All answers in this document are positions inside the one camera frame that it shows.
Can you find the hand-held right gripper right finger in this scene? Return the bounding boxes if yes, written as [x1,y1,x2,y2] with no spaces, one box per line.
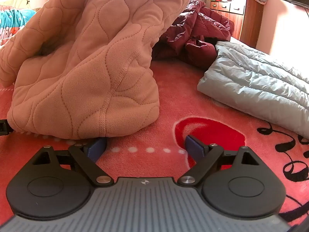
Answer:
[177,135,261,187]

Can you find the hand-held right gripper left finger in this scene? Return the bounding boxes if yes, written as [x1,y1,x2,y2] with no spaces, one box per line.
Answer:
[32,138,114,187]

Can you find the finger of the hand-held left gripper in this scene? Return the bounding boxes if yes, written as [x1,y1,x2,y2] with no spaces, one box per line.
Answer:
[0,119,13,136]

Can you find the pink quilted fleece jacket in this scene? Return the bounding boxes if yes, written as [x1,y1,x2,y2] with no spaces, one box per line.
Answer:
[0,0,192,141]

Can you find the grey down jacket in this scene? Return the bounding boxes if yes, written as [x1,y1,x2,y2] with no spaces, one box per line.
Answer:
[197,41,309,139]

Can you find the teal and pink printed pillow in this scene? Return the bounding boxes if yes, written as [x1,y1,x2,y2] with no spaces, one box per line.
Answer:
[0,8,37,46]

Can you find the maroon down jacket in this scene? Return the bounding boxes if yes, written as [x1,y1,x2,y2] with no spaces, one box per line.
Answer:
[152,0,235,69]

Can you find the wooden cabinet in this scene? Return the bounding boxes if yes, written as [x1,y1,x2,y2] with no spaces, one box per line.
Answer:
[209,0,265,47]

